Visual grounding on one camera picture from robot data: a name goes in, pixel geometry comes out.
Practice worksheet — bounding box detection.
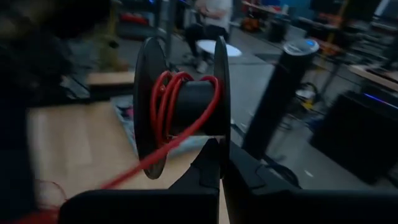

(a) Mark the black wire spool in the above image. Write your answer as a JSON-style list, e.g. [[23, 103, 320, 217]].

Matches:
[[132, 35, 232, 180]]

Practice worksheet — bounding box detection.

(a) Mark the black box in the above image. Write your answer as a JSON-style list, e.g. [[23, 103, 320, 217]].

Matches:
[[309, 90, 398, 184]]

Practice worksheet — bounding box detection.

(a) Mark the white round pedestal table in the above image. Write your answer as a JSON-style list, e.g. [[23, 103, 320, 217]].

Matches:
[[195, 39, 243, 58]]

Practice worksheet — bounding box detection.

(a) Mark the white power strip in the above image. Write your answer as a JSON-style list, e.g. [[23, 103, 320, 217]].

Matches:
[[294, 82, 320, 110]]

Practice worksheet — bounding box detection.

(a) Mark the black tower fan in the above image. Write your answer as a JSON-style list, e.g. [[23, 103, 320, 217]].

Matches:
[[242, 39, 320, 159]]

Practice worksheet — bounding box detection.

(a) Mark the person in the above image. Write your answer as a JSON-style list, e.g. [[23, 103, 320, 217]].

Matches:
[[183, 0, 234, 75]]

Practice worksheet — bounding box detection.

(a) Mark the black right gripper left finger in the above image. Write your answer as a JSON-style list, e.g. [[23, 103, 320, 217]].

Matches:
[[58, 139, 221, 224]]

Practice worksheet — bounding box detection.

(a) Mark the grey open tool case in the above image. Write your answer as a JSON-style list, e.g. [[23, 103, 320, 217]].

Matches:
[[110, 95, 218, 156]]

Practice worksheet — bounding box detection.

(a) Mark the red wire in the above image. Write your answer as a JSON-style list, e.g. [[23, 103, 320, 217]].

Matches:
[[99, 70, 222, 190]]

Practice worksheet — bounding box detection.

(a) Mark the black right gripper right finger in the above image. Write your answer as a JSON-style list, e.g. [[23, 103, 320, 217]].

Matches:
[[223, 141, 398, 224]]

